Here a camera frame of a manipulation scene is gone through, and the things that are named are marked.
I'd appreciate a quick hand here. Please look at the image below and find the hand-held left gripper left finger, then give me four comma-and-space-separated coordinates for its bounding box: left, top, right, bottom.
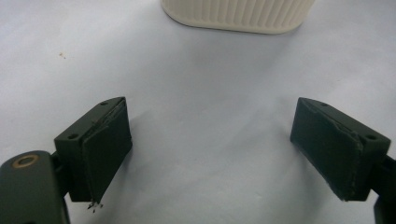
54, 96, 133, 214

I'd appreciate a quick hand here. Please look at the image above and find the white table mat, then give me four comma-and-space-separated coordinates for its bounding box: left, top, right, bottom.
0, 0, 396, 224

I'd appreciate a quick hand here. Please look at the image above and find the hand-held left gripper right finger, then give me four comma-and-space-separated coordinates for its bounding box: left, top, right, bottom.
290, 97, 391, 203

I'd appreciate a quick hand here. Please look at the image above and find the ribbed green pump bottle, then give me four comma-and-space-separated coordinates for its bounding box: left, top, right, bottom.
161, 0, 316, 35

